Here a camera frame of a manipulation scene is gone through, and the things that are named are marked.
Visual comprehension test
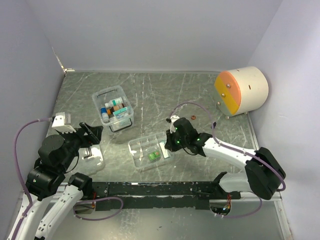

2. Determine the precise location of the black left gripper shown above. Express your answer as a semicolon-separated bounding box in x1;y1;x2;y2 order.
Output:
57;120;103;171

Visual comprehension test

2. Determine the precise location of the teal cartoon plaster packet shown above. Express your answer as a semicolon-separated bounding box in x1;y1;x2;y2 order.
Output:
113;106;131;119

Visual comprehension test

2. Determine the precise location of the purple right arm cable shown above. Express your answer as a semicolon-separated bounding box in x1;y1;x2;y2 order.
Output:
172;100;286;192

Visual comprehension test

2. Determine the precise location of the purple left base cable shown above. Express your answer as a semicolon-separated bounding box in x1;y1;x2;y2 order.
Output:
72;196;125;221

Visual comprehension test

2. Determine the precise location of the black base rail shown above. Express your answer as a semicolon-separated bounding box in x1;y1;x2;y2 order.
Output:
62;181;242;212

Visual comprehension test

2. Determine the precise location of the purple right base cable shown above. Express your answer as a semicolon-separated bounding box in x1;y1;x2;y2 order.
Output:
214;197;263;219

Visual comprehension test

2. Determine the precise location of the white bottle green label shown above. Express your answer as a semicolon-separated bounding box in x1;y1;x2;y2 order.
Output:
104;97;124;108

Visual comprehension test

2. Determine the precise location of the brown bottle orange label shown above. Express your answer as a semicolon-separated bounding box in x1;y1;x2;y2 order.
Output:
106;103;125;115

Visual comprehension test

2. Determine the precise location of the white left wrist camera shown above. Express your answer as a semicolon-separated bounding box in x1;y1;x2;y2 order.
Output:
51;112;76;134

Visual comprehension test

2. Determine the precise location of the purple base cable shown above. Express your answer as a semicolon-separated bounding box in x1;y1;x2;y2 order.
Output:
214;197;263;219
72;196;125;221

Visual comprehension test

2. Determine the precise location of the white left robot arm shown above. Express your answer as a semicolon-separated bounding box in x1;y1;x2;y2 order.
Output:
8;122;104;240

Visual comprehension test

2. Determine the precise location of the clear compartment tray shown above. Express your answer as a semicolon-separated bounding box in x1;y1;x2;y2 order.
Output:
128;131;175;172

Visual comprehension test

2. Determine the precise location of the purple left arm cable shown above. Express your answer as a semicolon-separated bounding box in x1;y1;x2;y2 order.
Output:
9;117;55;240

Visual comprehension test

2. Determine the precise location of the white swab packet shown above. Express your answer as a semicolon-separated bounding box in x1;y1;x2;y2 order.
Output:
159;141;170;159

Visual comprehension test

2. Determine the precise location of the clear box lid black handle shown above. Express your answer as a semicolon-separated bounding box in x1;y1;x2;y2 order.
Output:
72;143;106;176

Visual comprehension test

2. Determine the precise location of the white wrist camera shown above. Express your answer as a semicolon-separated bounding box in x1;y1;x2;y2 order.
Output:
166;115;180;134
51;112;76;134

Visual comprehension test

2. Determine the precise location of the green white medicine box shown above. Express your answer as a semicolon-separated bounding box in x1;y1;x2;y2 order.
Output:
147;151;161;162

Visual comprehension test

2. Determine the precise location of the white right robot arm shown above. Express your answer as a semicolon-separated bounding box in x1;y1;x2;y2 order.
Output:
164;115;286;200

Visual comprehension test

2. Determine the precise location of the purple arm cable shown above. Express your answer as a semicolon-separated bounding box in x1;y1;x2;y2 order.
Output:
172;100;286;192
9;117;55;240

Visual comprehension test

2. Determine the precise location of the cream cylinder orange face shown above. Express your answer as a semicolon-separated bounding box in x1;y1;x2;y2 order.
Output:
212;66;269;118

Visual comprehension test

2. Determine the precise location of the aluminium frame rail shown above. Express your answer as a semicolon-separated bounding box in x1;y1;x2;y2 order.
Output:
19;181;283;202

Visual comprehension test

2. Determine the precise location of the clear plastic medicine box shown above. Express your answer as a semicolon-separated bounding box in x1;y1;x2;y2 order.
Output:
92;85;134;135

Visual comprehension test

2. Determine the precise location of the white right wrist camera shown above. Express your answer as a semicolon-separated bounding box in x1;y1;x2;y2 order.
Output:
166;115;180;134

